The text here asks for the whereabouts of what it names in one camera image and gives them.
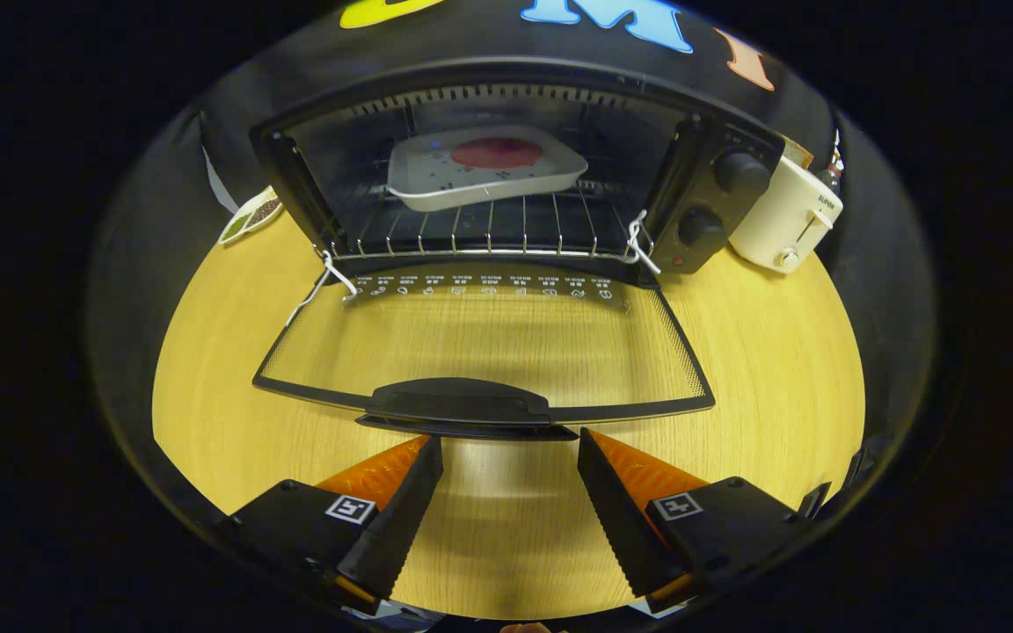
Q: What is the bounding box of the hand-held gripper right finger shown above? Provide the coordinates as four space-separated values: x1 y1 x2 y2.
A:
577 428 811 615

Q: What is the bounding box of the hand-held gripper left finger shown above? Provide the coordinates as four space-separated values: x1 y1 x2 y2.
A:
216 435 444 615

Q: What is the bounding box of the black toaster oven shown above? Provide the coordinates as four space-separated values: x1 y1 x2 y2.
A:
249 57 786 440

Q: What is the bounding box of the white square plate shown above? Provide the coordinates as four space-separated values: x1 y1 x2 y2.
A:
386 125 589 213

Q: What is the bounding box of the pink ham slice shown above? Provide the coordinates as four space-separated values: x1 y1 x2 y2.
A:
450 136 544 170

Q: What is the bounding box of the white pop-up toaster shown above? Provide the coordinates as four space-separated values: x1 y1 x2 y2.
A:
728 156 845 274

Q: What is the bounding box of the white divided dish of beans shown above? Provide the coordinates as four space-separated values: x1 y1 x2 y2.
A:
218 186 284 245

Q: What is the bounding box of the black backdrop cloth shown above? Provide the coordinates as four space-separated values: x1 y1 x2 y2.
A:
89 0 938 528

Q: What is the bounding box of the clear plastic water bottle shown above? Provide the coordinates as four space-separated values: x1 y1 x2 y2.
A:
826 130 848 196

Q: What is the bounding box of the metal wire oven rack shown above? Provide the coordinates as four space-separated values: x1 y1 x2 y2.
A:
329 180 659 265

